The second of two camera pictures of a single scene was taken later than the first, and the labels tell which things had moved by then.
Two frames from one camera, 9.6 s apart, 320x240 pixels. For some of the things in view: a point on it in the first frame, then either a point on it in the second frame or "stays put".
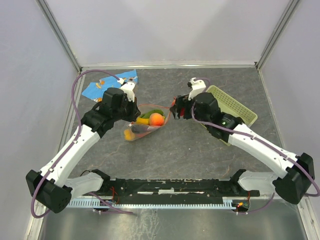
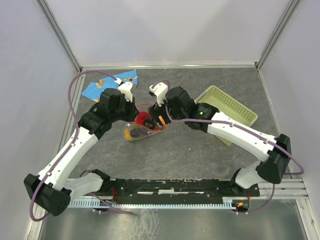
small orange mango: (129, 135) stays put
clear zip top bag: (150, 117) stays put
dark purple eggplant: (144, 128) to (135, 132)
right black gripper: (180, 102) to (155, 111)
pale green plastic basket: (230, 106) stays put
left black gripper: (135, 112) stays put
